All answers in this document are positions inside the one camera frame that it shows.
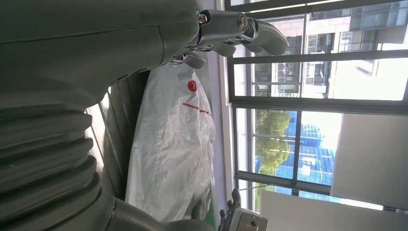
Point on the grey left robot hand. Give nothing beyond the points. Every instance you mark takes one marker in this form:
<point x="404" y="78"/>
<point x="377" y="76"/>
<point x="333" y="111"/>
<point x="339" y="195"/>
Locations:
<point x="79" y="47"/>

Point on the dark window frame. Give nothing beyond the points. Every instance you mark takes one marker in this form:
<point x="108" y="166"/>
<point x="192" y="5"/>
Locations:
<point x="318" y="106"/>

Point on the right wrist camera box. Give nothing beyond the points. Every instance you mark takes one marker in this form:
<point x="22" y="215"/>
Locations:
<point x="251" y="223"/>

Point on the grey mailer package red print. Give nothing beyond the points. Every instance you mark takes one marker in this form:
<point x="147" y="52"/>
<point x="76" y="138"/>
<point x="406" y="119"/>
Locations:
<point x="172" y="143"/>

